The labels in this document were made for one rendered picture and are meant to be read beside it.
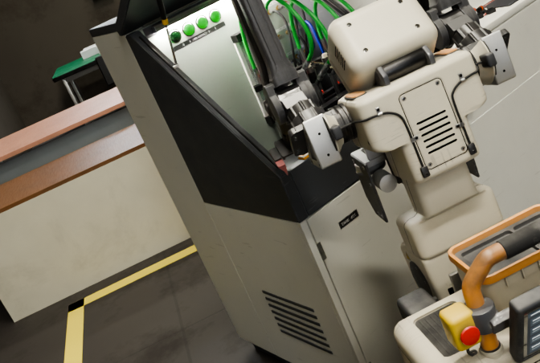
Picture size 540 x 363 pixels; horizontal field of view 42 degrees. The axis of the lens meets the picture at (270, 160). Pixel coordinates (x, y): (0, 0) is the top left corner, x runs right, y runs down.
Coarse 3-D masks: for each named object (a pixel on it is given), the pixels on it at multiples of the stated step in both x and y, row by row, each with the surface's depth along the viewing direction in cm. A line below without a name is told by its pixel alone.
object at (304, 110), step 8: (296, 104) 157; (304, 104) 156; (312, 104) 157; (288, 112) 158; (296, 112) 156; (304, 112) 154; (312, 112) 154; (320, 112) 154; (328, 112) 153; (336, 112) 152; (296, 120) 155; (304, 120) 153; (296, 128) 152; (288, 136) 153; (296, 136) 152; (304, 136) 153; (296, 144) 154; (304, 144) 156; (296, 152) 157; (304, 152) 158
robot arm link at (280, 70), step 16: (240, 0) 158; (256, 0) 158; (256, 16) 158; (256, 32) 159; (272, 32) 159; (272, 48) 159; (272, 64) 160; (288, 64) 160; (272, 80) 161; (288, 80) 161; (304, 80) 162; (272, 96) 161; (272, 112) 167
